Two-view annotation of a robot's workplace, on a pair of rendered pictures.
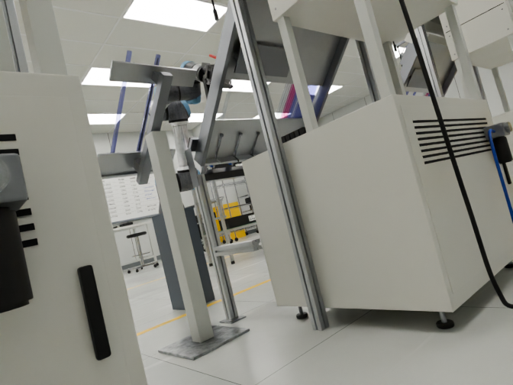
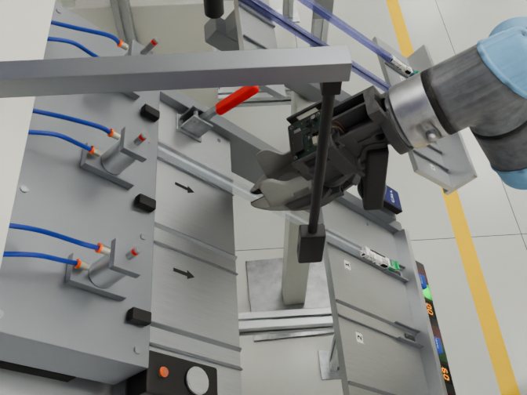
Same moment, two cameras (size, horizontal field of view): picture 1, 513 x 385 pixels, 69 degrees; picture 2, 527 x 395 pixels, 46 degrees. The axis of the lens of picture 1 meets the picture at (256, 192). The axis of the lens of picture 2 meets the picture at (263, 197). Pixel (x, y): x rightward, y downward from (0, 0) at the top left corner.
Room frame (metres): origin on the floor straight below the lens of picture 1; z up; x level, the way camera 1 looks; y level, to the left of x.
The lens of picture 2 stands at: (1.82, -0.36, 1.60)
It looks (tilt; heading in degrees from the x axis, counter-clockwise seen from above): 55 degrees down; 127
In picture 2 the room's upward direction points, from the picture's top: straight up
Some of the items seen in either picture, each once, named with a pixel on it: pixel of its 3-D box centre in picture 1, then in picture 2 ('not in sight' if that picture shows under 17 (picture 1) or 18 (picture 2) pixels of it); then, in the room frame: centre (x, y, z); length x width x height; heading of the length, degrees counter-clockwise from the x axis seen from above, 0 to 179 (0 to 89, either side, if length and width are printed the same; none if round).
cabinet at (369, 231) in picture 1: (383, 210); not in sight; (1.40, -0.45, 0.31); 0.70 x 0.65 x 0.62; 131
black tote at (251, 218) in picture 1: (243, 219); not in sight; (4.24, 0.21, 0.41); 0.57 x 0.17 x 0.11; 131
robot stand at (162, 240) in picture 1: (182, 257); not in sight; (2.17, 0.51, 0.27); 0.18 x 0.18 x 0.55; 44
